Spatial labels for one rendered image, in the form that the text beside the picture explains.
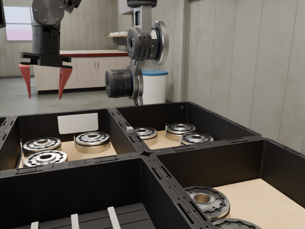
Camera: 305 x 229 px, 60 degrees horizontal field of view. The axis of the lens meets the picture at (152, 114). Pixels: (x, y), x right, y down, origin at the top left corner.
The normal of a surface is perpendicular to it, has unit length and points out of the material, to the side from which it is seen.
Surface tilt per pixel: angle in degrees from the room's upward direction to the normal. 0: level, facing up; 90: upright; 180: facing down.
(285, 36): 90
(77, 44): 90
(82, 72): 90
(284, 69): 90
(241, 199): 0
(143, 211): 0
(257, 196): 0
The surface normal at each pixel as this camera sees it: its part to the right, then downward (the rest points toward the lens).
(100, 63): 0.35, 0.26
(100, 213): 0.00, -0.96
